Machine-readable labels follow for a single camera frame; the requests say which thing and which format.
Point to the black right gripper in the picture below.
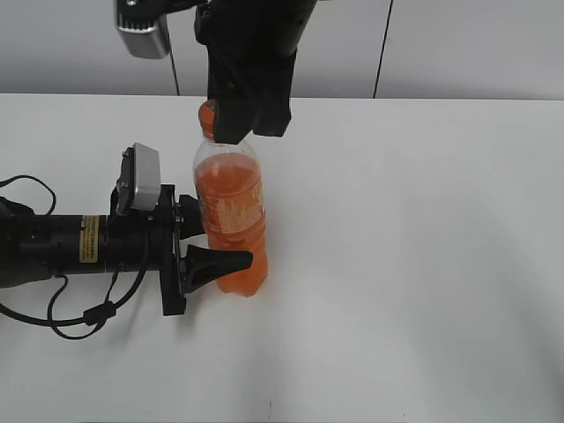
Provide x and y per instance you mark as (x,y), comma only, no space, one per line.
(267,33)

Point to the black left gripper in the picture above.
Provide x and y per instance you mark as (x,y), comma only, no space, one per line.
(144,241)

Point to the orange bottle cap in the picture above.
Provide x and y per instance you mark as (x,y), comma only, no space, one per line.
(206,117)

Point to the orange soda plastic bottle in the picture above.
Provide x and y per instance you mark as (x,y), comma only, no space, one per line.
(229,188)

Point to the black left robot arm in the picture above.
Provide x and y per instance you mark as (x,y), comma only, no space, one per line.
(36,248)

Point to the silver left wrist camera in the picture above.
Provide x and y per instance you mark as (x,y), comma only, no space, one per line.
(138,185)

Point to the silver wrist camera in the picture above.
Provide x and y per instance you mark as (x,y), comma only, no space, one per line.
(138,185)
(146,38)

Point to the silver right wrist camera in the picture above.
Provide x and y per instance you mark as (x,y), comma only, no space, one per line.
(146,38)

